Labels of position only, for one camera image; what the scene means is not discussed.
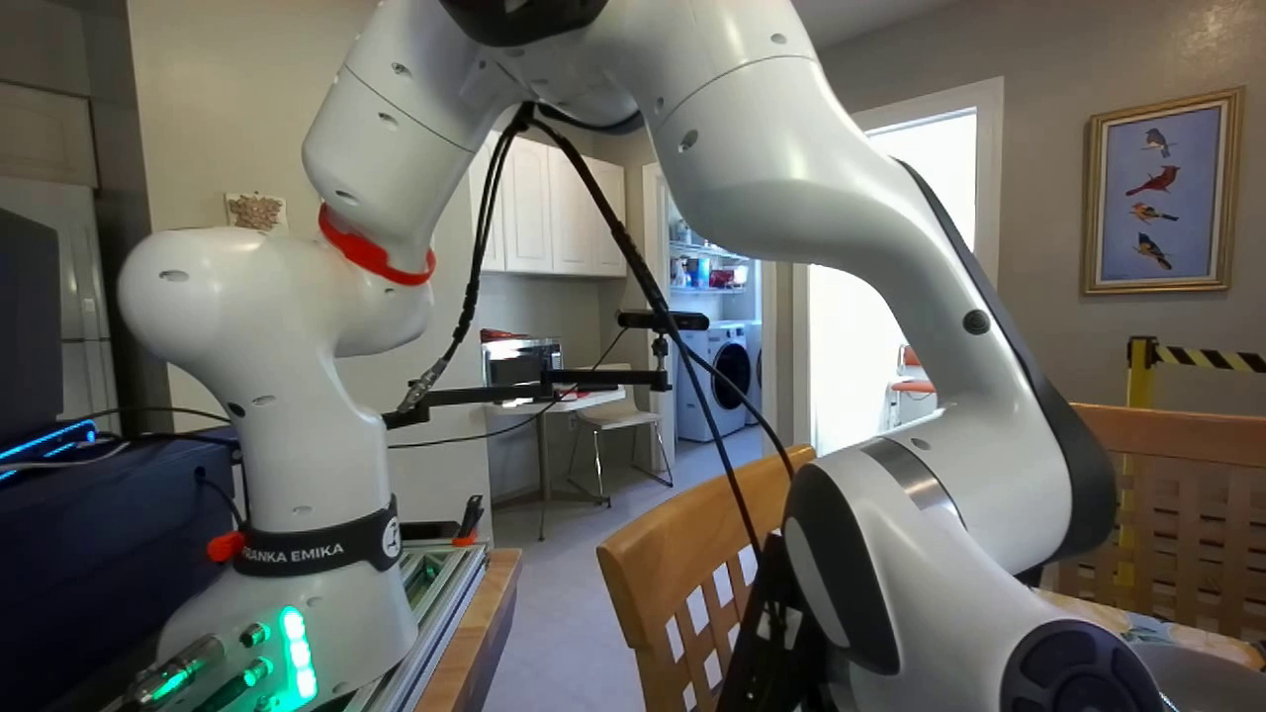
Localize white washing machine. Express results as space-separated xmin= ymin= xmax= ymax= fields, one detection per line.
xmin=672 ymin=321 xmax=767 ymax=449

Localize white metal leg desk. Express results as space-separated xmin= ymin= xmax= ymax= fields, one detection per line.
xmin=482 ymin=385 xmax=682 ymax=547

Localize grey countertop appliance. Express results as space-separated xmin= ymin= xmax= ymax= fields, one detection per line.
xmin=478 ymin=333 xmax=565 ymax=393

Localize laundry shelf with items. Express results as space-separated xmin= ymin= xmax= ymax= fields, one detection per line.
xmin=668 ymin=215 xmax=761 ymax=296

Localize black orange bar clamp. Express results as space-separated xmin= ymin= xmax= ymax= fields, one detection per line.
xmin=397 ymin=491 xmax=492 ymax=549

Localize orange white folding chair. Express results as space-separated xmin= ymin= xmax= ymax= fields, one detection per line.
xmin=883 ymin=340 xmax=930 ymax=434

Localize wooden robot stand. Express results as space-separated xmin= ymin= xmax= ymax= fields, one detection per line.
xmin=415 ymin=547 xmax=528 ymax=712

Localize beige woven basket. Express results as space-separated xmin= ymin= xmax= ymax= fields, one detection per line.
xmin=218 ymin=186 xmax=288 ymax=232

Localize framed bird picture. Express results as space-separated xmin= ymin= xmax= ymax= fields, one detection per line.
xmin=1077 ymin=83 xmax=1251 ymax=300

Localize dark blue bag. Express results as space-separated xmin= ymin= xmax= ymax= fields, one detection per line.
xmin=0 ymin=427 xmax=250 ymax=712

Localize black monitor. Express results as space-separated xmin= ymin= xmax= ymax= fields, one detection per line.
xmin=0 ymin=206 xmax=68 ymax=450

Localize black exterior camera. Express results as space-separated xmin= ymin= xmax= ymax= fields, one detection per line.
xmin=612 ymin=304 xmax=718 ymax=337

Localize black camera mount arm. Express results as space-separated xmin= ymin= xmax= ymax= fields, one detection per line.
xmin=380 ymin=330 xmax=676 ymax=434

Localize white wall cabinets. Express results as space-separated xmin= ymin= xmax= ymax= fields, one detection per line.
xmin=475 ymin=127 xmax=632 ymax=281

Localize aluminium mounting frame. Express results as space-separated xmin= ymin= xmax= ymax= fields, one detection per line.
xmin=349 ymin=541 xmax=496 ymax=712

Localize white doorway frame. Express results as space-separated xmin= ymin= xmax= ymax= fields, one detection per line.
xmin=789 ymin=73 xmax=1011 ymax=460

